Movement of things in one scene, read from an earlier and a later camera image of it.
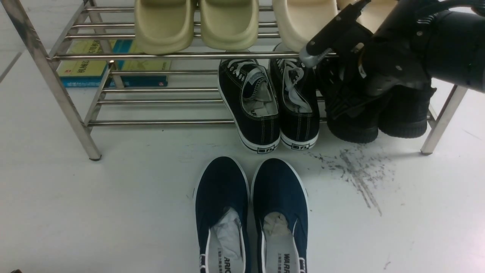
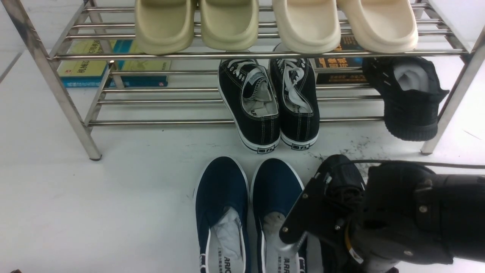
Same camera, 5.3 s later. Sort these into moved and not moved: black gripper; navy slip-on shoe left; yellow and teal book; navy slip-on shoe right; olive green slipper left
Moved: black gripper
Not moved: yellow and teal book; olive green slipper left; navy slip-on shoe right; navy slip-on shoe left
